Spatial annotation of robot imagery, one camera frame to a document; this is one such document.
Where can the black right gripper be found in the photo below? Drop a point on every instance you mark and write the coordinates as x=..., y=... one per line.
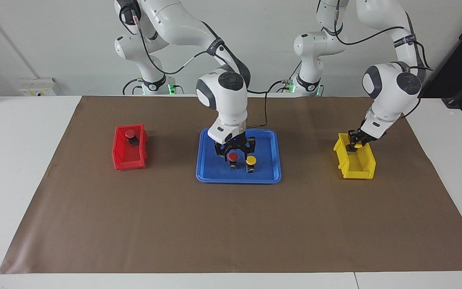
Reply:
x=233, y=145

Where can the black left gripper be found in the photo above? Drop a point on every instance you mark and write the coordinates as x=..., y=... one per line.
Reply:
x=361, y=135

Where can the red push button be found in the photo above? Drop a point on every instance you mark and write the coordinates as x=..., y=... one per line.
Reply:
x=130, y=133
x=234, y=156

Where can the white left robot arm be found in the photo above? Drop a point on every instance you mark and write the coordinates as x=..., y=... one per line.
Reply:
x=391, y=88

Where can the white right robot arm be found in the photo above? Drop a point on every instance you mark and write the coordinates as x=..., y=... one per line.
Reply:
x=223, y=100

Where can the yellow plastic storage bin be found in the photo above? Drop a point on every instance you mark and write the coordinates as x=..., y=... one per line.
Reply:
x=361, y=172

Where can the blue plastic tray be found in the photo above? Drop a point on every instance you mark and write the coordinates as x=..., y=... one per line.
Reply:
x=267, y=172

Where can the brown paper table mat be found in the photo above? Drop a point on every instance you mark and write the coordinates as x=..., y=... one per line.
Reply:
x=231, y=224

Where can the red plastic storage bin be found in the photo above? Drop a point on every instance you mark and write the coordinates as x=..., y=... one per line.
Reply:
x=128, y=162

